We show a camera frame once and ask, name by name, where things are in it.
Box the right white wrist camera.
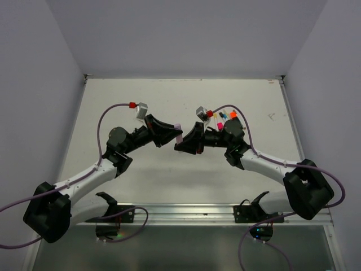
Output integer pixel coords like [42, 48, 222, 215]
[196, 106, 210, 125]

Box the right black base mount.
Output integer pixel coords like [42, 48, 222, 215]
[232, 191, 284, 223]

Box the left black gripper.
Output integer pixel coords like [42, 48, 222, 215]
[123, 113, 182, 154]

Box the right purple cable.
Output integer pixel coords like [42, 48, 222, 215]
[207, 104, 347, 209]

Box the thin pink pencil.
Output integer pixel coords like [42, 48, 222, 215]
[232, 110, 246, 130]

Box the white yellow marker pen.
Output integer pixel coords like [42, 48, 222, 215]
[213, 113, 219, 131]

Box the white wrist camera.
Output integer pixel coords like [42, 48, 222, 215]
[136, 102, 148, 121]
[196, 106, 210, 125]

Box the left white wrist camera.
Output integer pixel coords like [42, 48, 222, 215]
[136, 102, 148, 121]

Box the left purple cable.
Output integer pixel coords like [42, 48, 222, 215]
[0, 101, 137, 249]

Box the black pink highlighter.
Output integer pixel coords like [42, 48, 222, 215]
[217, 122, 223, 131]

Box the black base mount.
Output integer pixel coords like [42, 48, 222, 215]
[85, 192, 135, 224]
[232, 191, 284, 223]

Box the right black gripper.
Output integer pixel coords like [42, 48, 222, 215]
[175, 122, 231, 155]

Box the purple cable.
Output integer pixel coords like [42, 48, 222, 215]
[207, 104, 347, 209]
[0, 101, 137, 249]

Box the black orange highlighter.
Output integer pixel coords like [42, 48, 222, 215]
[230, 111, 237, 119]

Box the aluminium rail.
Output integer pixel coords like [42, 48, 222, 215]
[70, 202, 332, 226]

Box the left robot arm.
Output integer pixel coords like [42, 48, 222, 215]
[23, 115, 182, 243]

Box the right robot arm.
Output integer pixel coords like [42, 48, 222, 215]
[174, 118, 334, 222]

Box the lilac highlighter body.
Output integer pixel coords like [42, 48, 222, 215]
[175, 134, 183, 145]

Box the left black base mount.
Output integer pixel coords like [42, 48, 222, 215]
[85, 192, 135, 224]

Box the black cap white pen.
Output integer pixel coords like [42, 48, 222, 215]
[219, 112, 228, 122]

